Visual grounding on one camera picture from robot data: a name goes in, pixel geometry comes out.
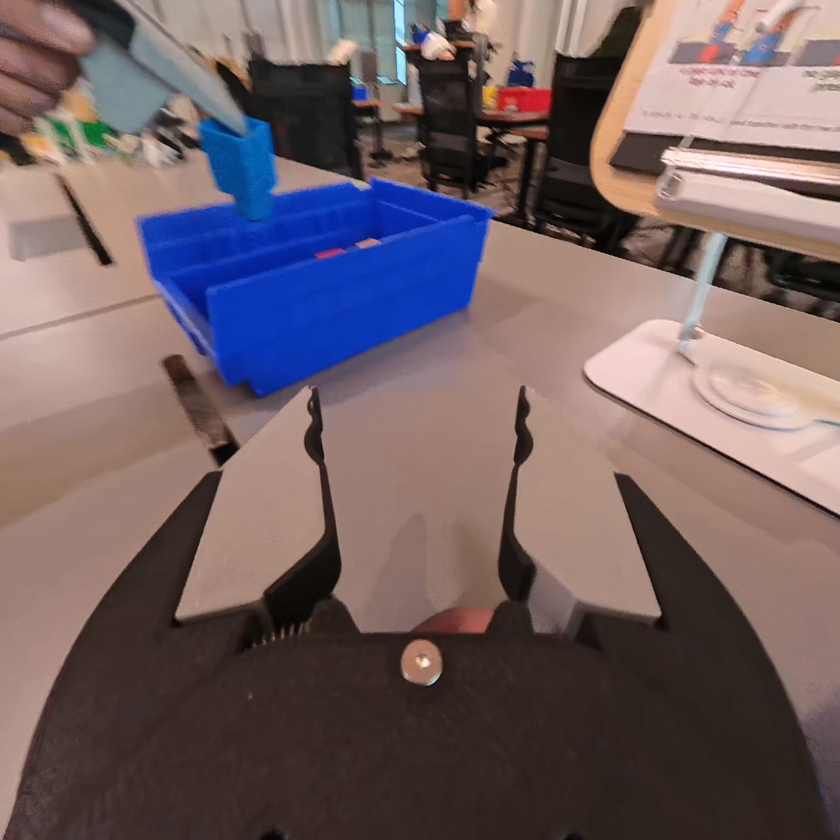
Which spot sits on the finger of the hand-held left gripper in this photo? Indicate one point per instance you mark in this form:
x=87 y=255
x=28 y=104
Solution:
x=190 y=72

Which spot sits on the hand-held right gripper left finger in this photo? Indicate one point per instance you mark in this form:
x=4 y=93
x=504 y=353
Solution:
x=256 y=525

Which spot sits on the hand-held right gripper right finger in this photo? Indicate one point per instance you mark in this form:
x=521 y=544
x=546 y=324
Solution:
x=584 y=538

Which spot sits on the small blue mega block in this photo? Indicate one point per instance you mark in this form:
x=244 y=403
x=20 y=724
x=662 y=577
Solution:
x=239 y=170

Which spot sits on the blue plastic bin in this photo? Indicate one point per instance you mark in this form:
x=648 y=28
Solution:
x=328 y=315

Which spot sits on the person's left hand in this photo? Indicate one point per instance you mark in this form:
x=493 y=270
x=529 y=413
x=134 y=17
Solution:
x=33 y=59

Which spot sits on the black office chair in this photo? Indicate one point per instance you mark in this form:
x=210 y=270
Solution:
x=302 y=111
x=577 y=131
x=453 y=105

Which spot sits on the pile of mixed toys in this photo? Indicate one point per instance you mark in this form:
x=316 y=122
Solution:
x=72 y=134

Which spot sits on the wooden board stand white base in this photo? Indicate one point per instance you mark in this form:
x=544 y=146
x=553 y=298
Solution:
x=643 y=374

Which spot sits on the red storage box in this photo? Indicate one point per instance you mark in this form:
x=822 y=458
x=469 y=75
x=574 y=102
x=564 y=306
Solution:
x=525 y=98

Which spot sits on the printed instruction sheet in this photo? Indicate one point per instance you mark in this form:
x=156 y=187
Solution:
x=722 y=105

